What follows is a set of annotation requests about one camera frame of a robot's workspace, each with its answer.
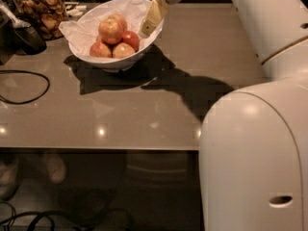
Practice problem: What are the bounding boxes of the black cables on floor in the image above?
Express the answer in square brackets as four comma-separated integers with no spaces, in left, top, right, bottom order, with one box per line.
[0,202,133,231]

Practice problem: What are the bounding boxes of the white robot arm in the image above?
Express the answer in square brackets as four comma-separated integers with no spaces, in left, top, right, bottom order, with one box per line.
[199,0,308,231]

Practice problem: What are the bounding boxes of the front right apple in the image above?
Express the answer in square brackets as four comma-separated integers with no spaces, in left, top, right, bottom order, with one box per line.
[113,42,135,59]

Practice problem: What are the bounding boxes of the back apple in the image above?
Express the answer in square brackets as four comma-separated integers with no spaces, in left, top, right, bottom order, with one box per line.
[110,13,128,30]

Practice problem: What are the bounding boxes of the white shoe under table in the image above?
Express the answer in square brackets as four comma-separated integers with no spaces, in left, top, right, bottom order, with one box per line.
[43,153,66,184]

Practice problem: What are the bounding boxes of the front left apple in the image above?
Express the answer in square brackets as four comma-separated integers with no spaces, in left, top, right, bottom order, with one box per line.
[90,41,112,58]

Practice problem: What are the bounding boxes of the black round appliance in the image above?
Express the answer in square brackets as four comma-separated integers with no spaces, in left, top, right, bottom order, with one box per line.
[0,2,46,55]

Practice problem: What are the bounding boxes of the glass jar of snacks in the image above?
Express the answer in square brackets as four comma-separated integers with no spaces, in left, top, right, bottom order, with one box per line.
[13,0,67,40]

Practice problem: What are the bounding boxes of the red right apple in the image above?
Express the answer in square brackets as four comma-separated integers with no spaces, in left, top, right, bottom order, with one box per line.
[122,30,140,51]

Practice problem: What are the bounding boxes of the white paper liner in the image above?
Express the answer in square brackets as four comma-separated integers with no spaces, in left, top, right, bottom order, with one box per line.
[60,0,162,58]

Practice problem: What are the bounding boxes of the red yellow apple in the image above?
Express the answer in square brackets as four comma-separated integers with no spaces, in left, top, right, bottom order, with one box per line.
[98,18,123,45]

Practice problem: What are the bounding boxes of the white bowl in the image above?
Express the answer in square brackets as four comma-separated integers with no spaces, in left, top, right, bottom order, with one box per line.
[67,0,165,73]

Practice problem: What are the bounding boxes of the black cable on table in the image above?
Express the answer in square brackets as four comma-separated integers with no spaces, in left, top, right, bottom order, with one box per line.
[0,69,51,106]

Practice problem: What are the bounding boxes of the left white shoe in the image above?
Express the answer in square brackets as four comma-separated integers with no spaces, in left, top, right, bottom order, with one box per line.
[0,160,18,200]

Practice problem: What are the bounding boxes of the small white items behind bowl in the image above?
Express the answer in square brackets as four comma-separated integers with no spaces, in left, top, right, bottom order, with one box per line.
[65,5,87,17]

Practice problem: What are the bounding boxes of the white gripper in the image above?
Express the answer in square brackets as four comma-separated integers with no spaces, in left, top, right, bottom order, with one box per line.
[139,0,181,39]

